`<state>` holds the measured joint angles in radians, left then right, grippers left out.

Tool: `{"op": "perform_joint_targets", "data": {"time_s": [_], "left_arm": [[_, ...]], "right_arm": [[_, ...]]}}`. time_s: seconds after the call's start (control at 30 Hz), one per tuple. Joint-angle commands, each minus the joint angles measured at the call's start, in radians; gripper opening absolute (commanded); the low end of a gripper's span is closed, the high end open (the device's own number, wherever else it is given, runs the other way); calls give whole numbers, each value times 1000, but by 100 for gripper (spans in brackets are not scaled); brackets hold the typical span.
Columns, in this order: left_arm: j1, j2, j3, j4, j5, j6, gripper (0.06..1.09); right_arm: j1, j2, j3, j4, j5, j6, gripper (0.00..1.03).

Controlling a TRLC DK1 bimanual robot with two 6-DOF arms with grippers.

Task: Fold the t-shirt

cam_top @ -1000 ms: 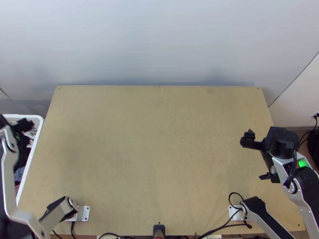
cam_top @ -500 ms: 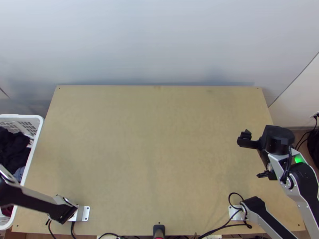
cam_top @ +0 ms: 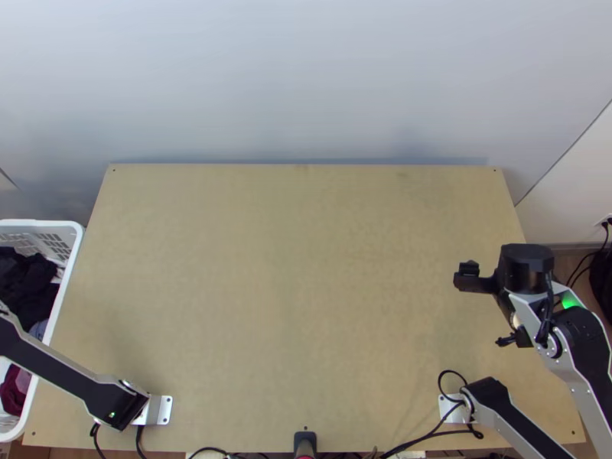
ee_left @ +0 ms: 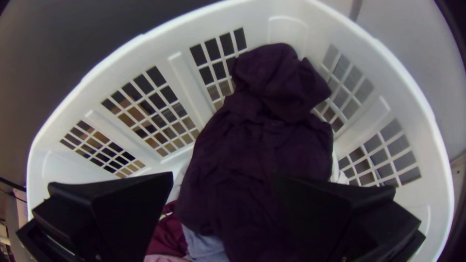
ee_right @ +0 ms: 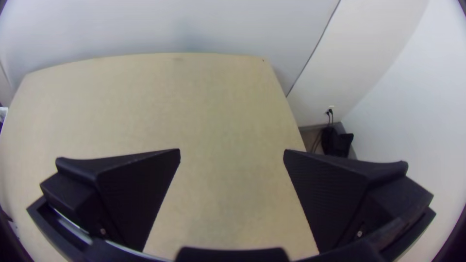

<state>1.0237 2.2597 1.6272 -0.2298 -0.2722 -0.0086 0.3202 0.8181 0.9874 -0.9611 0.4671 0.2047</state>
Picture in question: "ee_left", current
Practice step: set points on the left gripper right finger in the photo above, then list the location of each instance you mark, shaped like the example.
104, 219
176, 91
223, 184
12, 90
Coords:
349, 222

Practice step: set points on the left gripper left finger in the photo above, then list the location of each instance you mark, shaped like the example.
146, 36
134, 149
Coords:
120, 214

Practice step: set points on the dark t-shirt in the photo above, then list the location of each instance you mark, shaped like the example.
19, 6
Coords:
255, 153

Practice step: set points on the heap of clothes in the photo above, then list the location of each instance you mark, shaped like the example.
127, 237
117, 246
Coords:
167, 236

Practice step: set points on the white laundry basket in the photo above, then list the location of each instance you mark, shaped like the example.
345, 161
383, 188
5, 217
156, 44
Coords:
255, 25

